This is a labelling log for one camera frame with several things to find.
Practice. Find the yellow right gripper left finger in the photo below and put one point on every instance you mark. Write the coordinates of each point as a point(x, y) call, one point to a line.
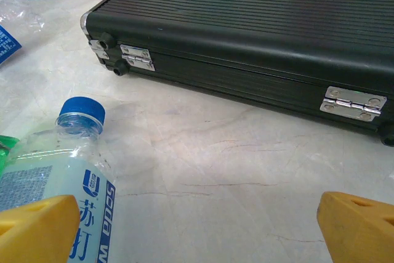
point(34, 232)

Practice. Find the Pocari Sweat clear bottle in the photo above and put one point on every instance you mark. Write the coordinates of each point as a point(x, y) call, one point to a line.
point(6, 44)

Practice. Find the black ridged aluminium case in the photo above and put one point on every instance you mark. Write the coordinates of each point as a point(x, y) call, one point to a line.
point(246, 29)

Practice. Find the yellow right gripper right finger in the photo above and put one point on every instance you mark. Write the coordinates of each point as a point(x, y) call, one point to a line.
point(360, 235)

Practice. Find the soda water bottle blue cap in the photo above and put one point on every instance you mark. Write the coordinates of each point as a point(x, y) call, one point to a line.
point(46, 158)

